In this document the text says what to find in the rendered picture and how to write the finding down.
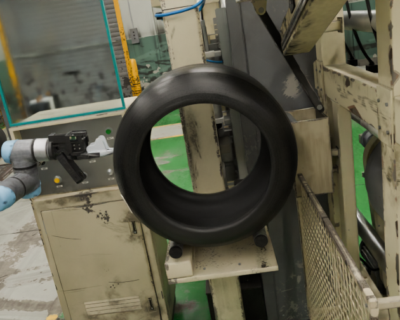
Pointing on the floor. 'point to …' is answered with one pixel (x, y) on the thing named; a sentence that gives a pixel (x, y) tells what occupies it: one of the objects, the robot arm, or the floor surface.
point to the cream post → (200, 137)
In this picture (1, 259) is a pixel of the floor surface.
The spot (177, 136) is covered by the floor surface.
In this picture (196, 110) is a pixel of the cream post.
